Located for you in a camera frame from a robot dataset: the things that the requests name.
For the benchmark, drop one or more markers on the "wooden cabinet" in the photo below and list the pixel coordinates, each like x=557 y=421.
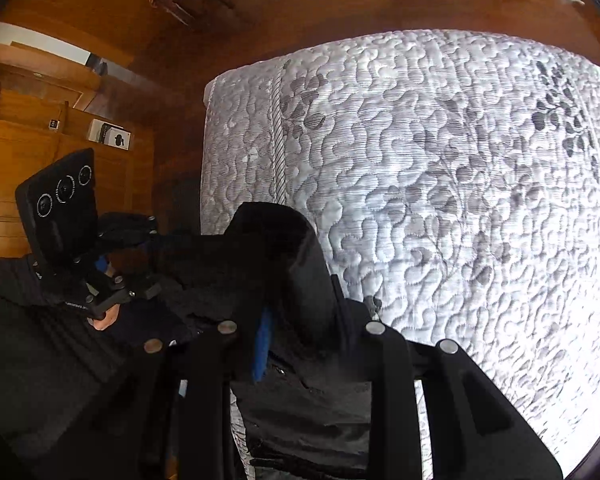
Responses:
x=10 y=160

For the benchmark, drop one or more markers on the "person's left hand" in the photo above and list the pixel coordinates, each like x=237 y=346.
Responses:
x=105 y=321

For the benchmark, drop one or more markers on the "black and white box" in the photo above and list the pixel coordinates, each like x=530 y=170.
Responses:
x=120 y=139

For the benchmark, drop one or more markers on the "black pants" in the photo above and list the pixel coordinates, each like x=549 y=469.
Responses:
x=280 y=260

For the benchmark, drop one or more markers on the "small black white device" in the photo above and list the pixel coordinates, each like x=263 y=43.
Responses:
x=54 y=124

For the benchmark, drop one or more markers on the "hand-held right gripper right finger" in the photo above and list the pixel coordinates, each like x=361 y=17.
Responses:
x=382 y=365

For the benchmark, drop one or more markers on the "grey quilted bedspread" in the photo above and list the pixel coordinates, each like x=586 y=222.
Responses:
x=455 y=160

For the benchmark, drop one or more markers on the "person's left forearm black sleeve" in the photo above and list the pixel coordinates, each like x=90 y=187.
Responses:
x=10 y=282

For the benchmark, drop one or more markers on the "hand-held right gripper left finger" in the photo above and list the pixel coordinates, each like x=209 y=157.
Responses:
x=262 y=345

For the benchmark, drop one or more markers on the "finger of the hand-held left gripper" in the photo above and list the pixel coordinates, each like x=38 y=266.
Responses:
x=130 y=290
x=127 y=232

